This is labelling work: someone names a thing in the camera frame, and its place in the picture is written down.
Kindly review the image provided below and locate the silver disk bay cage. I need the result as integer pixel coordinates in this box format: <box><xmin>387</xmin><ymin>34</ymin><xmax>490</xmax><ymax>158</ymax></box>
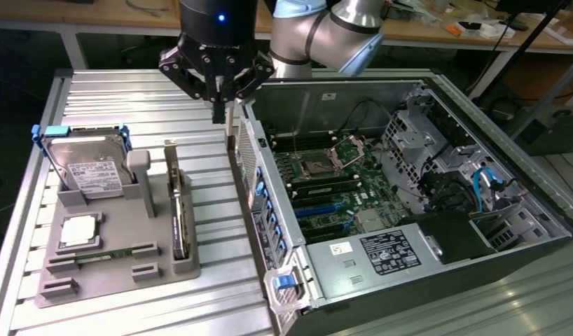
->
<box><xmin>382</xmin><ymin>108</ymin><xmax>486</xmax><ymax>211</ymax></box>

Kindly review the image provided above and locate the silver chipset heat sink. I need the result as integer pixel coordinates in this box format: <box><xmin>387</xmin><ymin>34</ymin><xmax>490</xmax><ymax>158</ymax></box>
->
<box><xmin>358</xmin><ymin>213</ymin><xmax>386</xmax><ymax>232</ymax></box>

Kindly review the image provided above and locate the blue disk wire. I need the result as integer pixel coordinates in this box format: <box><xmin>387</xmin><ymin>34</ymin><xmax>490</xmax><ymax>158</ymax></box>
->
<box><xmin>472</xmin><ymin>167</ymin><xmax>508</xmax><ymax>214</ymax></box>

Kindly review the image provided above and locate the silver CPU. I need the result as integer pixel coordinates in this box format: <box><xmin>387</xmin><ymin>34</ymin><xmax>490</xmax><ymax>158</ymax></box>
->
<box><xmin>60</xmin><ymin>216</ymin><xmax>100</xmax><ymax>246</ymax></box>

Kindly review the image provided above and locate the CPU socket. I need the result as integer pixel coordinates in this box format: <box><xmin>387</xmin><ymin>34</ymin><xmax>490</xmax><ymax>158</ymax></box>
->
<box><xmin>298</xmin><ymin>153</ymin><xmax>337</xmax><ymax>178</ymax></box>

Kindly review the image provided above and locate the blue expansion slot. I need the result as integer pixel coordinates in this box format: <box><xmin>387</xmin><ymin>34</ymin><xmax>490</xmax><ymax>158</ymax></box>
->
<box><xmin>294</xmin><ymin>204</ymin><xmax>345</xmax><ymax>217</ymax></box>

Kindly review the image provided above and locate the silver power supply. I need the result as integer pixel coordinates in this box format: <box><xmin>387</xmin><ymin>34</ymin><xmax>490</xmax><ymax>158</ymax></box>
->
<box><xmin>306</xmin><ymin>223</ymin><xmax>445</xmax><ymax>306</ymax></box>

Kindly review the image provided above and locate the hard disk with blue carrier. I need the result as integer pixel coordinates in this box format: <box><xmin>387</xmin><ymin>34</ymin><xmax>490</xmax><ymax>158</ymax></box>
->
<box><xmin>31</xmin><ymin>122</ymin><xmax>138</xmax><ymax>200</ymax></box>

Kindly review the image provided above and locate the green motherboard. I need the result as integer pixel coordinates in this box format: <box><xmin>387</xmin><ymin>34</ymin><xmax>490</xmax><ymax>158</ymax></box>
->
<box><xmin>266</xmin><ymin>129</ymin><xmax>425</xmax><ymax>246</ymax></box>

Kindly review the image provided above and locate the dark installed RAM stick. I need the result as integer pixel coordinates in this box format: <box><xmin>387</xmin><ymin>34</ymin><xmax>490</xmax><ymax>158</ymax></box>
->
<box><xmin>290</xmin><ymin>180</ymin><xmax>358</xmax><ymax>197</ymax></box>

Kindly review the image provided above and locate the grey parts rack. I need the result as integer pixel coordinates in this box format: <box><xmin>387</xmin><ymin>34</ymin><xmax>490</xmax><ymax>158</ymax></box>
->
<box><xmin>36</xmin><ymin>148</ymin><xmax>203</xmax><ymax>309</ymax></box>

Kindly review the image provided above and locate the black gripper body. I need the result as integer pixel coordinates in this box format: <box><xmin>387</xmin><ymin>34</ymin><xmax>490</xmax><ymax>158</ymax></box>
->
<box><xmin>176</xmin><ymin>0</ymin><xmax>262</xmax><ymax>76</ymax></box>

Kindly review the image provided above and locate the black looped cable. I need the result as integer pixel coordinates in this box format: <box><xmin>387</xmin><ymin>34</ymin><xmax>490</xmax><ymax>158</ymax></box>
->
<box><xmin>341</xmin><ymin>99</ymin><xmax>395</xmax><ymax>141</ymax></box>

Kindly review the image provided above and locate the green RAM stick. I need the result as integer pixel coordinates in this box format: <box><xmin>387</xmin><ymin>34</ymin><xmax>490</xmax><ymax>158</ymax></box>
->
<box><xmin>74</xmin><ymin>246</ymin><xmax>138</xmax><ymax>262</ymax></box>

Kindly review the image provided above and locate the metal socket cover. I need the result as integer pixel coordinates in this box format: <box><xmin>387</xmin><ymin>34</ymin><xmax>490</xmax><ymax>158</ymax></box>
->
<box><xmin>330</xmin><ymin>134</ymin><xmax>367</xmax><ymax>169</ymax></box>

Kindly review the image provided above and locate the blue case release latch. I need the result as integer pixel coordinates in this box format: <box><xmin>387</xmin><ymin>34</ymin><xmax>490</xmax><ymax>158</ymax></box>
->
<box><xmin>274</xmin><ymin>275</ymin><xmax>301</xmax><ymax>291</ymax></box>

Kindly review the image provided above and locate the open black PC case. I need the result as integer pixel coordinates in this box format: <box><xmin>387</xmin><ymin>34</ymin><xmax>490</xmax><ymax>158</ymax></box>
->
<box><xmin>224</xmin><ymin>76</ymin><xmax>573</xmax><ymax>336</ymax></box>

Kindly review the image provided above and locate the black stand pole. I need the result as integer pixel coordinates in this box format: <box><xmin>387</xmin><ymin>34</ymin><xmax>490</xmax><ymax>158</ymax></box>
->
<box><xmin>468</xmin><ymin>0</ymin><xmax>565</xmax><ymax>101</ymax></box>

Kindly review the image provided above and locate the graphics card with metal bracket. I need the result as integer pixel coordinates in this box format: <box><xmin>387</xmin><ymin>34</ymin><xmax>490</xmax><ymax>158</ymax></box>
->
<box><xmin>163</xmin><ymin>139</ymin><xmax>196</xmax><ymax>262</ymax></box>

